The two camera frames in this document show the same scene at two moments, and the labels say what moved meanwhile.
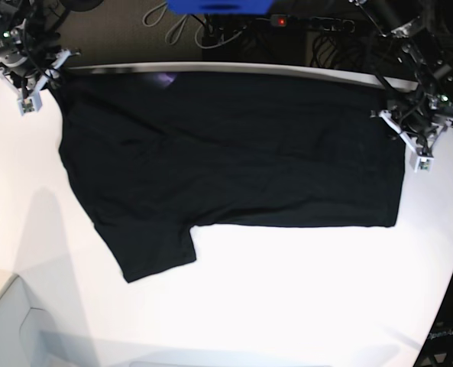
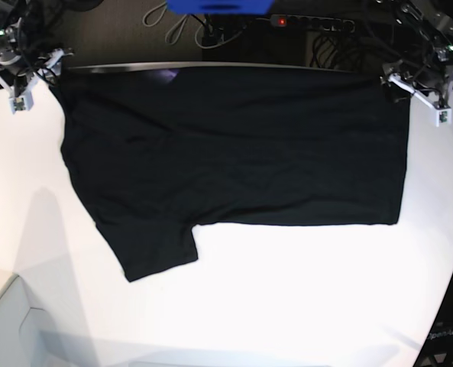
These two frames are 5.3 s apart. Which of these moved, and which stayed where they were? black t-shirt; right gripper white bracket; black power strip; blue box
Moved: right gripper white bracket
Stayed: blue box; black power strip; black t-shirt
